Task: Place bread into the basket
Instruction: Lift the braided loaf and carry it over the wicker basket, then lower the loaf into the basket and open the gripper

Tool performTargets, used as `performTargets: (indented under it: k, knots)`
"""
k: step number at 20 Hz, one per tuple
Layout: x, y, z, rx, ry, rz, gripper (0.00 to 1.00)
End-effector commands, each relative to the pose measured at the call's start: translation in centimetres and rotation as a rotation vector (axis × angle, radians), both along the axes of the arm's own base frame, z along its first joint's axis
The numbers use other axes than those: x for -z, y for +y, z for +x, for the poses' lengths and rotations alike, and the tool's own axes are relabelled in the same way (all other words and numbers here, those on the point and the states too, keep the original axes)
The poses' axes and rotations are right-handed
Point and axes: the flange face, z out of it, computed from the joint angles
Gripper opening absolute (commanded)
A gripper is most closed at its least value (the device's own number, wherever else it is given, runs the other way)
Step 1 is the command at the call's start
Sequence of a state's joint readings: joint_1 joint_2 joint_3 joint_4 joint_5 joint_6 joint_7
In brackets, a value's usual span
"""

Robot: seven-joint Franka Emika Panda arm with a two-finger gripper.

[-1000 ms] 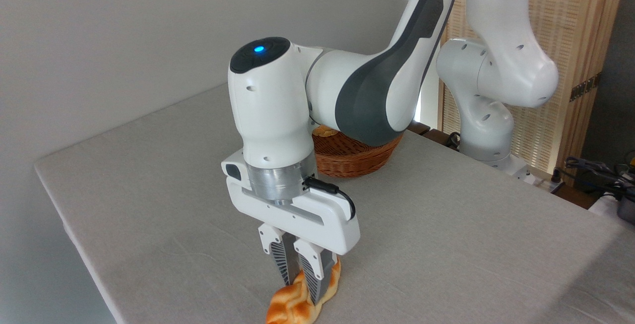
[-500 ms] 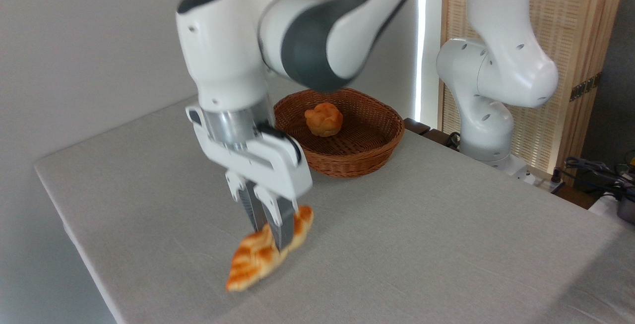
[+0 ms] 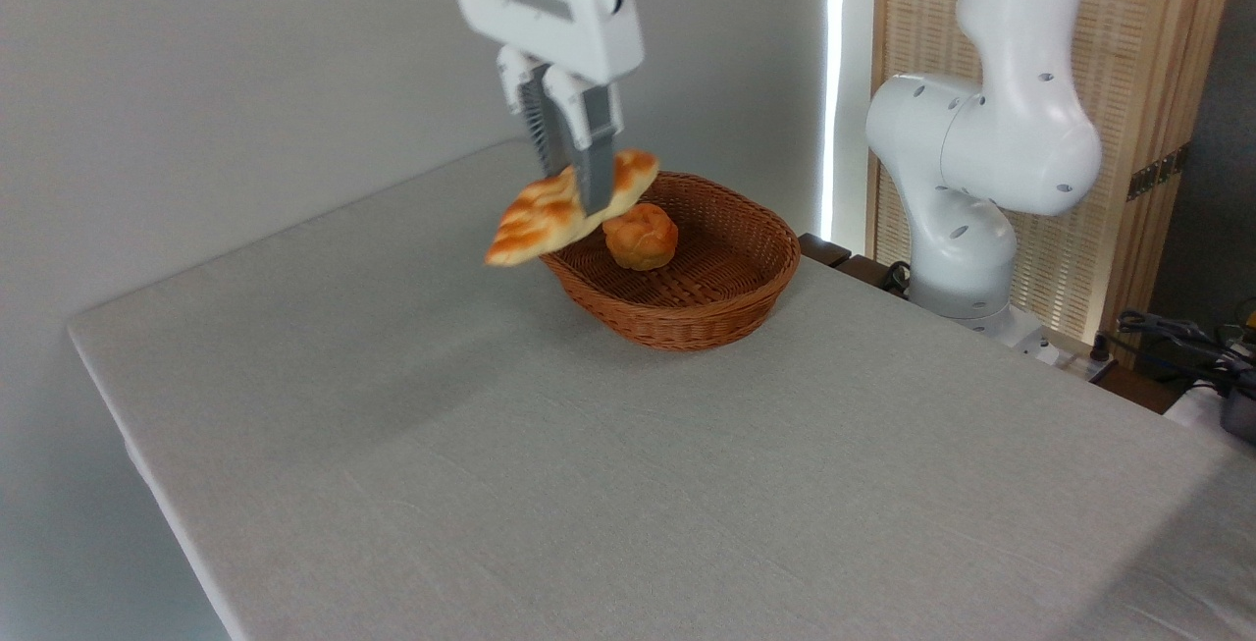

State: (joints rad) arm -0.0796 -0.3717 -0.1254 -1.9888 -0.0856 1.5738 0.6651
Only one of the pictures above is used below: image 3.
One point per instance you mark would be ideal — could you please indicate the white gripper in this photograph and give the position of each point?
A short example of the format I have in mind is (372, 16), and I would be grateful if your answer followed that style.
(579, 27)

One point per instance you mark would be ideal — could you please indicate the long braided bread loaf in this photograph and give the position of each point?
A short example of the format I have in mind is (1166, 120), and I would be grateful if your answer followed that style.
(535, 219)

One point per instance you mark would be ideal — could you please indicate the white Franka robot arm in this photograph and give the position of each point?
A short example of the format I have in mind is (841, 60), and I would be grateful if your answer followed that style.
(991, 140)

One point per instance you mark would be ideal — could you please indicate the round golden bread bun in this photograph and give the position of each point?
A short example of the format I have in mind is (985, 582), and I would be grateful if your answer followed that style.
(643, 239)

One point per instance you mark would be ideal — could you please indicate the brown woven wicker basket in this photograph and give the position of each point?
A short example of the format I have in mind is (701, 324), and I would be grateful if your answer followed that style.
(726, 297)

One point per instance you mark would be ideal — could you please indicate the dark brown wooden furniture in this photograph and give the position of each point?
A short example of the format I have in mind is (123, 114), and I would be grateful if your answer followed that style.
(824, 250)

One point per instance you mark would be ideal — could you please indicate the grey linen tablecloth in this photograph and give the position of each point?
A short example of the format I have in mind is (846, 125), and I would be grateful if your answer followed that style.
(392, 425)

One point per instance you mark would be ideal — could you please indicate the black screen hinge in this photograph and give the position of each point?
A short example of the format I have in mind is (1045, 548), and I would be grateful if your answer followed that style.
(1158, 173)

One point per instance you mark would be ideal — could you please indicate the light wooden slatted screen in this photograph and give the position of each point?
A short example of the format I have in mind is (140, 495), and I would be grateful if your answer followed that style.
(1158, 32)

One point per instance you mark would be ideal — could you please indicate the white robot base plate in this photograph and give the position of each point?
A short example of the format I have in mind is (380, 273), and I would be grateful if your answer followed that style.
(1030, 335)

